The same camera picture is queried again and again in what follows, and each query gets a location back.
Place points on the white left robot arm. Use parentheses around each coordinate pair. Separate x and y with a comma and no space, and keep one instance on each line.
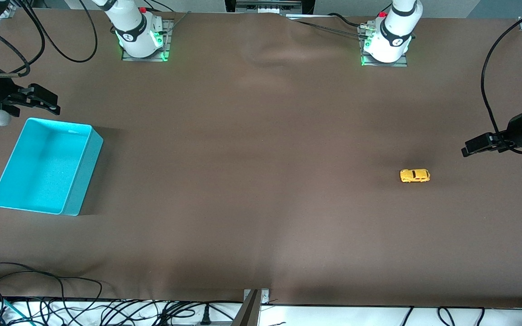
(394,31)

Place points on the brown table cover sheet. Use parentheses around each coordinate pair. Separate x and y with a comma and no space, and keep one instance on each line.
(261,181)

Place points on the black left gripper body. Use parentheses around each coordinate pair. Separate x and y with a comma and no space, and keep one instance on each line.
(518,128)

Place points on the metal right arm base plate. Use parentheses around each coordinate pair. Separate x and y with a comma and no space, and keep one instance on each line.
(145,59)

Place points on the grey metal post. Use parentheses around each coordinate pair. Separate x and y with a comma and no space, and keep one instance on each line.
(248,314)

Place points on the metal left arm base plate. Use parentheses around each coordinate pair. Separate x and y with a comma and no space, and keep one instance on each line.
(385,64)

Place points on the black power plug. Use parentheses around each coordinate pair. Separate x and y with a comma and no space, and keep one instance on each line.
(205,317)

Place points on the silver table edge bracket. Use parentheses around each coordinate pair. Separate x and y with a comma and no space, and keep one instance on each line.
(265,296)

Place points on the turquoise plastic bin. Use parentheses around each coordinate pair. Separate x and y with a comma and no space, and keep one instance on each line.
(43,167)

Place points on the yellow beetle toy car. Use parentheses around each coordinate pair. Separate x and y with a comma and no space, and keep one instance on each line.
(415,175)

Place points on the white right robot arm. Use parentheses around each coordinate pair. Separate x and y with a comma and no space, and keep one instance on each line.
(132,31)

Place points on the silver power strip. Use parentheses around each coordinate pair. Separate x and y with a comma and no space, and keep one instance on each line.
(261,7)

